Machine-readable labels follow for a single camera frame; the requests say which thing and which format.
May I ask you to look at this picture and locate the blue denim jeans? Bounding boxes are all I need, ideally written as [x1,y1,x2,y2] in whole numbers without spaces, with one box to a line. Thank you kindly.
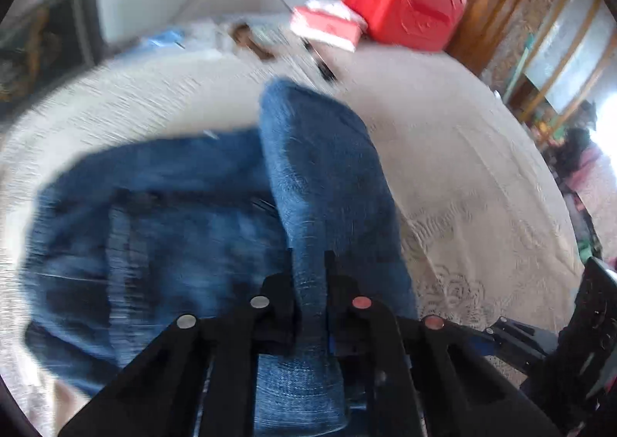
[20,79,416,436]

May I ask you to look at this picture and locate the white lace tablecloth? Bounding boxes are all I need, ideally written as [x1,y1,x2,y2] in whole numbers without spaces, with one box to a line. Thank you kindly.
[1,44,583,436]

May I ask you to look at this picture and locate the black marker pen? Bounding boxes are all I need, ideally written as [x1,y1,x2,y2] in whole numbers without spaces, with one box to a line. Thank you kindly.
[302,38,337,83]

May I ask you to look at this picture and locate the blue printed plastic packet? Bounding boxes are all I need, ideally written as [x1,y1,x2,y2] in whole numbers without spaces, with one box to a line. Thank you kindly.
[144,27,228,53]

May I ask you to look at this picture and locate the brown hair clip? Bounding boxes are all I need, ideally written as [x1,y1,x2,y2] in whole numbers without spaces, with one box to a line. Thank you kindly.
[229,23,275,61]

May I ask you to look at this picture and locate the red tissue pack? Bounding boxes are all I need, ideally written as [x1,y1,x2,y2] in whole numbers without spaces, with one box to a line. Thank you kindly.
[290,0,367,52]

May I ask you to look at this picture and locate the black framed box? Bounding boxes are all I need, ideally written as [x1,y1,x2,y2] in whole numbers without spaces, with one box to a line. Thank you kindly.
[1,0,106,127]

